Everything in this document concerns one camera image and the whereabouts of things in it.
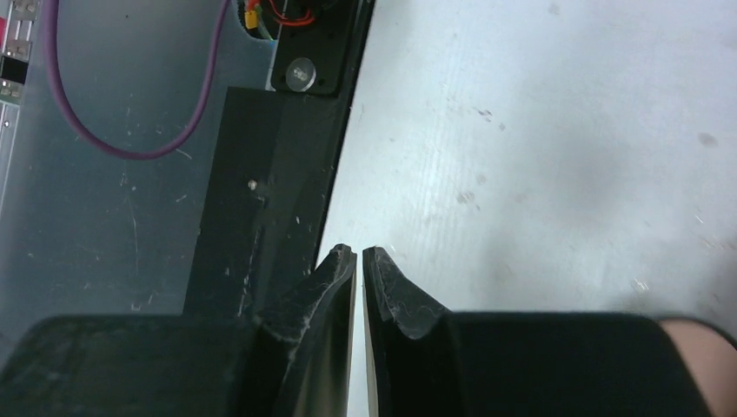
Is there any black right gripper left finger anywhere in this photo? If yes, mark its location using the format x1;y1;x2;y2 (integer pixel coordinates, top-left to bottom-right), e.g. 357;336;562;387
1;244;356;416

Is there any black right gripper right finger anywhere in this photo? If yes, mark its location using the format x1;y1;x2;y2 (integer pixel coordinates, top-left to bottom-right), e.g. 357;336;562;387
362;247;736;416

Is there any pink hard-shell suitcase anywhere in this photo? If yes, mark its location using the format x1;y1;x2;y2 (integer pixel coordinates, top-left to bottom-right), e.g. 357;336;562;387
661;319;736;416

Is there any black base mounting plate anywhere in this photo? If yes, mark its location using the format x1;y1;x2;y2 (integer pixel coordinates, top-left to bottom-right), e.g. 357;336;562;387
183;1;374;318

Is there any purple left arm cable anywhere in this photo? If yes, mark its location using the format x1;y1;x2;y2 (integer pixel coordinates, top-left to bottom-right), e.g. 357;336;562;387
41;0;233;162

